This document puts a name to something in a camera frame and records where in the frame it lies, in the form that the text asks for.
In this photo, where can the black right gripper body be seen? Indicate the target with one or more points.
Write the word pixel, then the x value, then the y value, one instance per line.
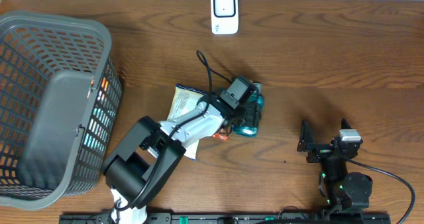
pixel 320 151

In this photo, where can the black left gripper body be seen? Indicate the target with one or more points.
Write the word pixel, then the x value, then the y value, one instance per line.
pixel 246 114

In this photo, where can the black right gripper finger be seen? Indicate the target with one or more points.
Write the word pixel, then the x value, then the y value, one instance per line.
pixel 345 124
pixel 306 142

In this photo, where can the teal mouthwash bottle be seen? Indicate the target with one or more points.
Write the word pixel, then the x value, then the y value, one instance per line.
pixel 252 114

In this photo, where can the orange candy bar wrapper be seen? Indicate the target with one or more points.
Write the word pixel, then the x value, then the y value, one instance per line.
pixel 223 134

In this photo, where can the white snack bag blue edges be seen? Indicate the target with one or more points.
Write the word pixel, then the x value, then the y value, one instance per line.
pixel 185 100

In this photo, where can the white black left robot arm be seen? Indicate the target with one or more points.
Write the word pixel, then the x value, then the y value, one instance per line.
pixel 145 158

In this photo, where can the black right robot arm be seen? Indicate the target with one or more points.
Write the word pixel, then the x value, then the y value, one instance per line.
pixel 345 191

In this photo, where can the grey plastic basket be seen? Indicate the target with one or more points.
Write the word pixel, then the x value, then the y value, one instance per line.
pixel 60 95

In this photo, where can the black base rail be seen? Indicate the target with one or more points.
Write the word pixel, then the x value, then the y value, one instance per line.
pixel 285 217

